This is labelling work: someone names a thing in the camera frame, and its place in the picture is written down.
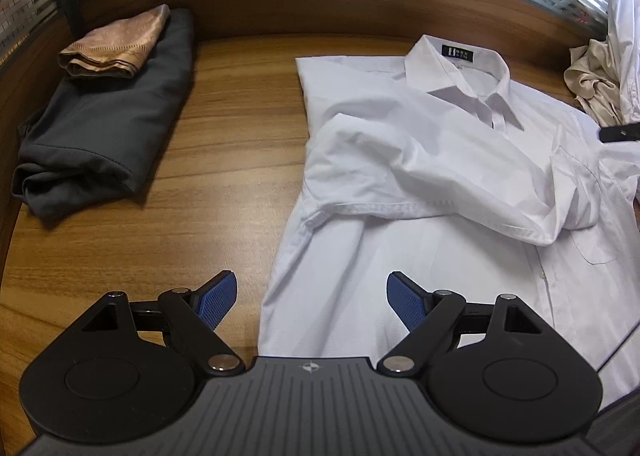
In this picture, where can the pile of white garments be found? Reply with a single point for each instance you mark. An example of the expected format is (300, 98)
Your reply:
(627, 26)

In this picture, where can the wooden desk divider panel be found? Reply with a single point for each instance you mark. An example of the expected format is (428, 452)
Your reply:
(325, 1)

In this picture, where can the crumpled beige garment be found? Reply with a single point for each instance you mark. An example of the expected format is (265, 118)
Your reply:
(592, 81)

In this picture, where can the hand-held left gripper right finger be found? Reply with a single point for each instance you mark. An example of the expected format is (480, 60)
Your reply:
(405, 301)

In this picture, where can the folded dark grey garment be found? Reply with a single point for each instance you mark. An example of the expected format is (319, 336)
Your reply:
(110, 116)

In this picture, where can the folded tan satin cloth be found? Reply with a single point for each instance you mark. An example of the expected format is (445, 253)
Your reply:
(115, 46)

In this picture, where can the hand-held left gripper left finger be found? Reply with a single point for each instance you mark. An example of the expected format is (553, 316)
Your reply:
(217, 298)

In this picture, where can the white dress shirt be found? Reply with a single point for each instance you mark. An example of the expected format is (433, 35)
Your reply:
(425, 176)

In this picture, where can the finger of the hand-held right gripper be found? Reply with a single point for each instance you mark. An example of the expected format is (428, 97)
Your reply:
(620, 133)

